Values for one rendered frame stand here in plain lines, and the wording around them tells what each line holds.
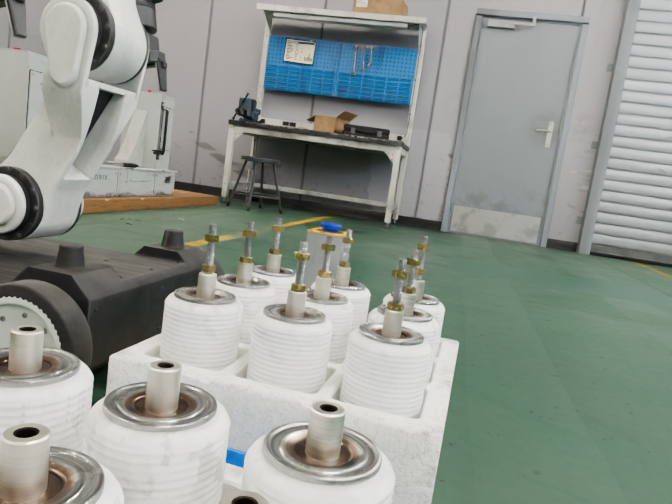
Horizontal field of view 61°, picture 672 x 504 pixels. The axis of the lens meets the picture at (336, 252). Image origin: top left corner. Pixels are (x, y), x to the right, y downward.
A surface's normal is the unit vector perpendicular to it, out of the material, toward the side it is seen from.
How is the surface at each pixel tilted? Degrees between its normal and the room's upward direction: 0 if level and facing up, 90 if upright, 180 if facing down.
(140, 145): 90
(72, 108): 115
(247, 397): 90
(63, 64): 90
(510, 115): 90
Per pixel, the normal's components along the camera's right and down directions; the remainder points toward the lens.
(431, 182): -0.21, 0.11
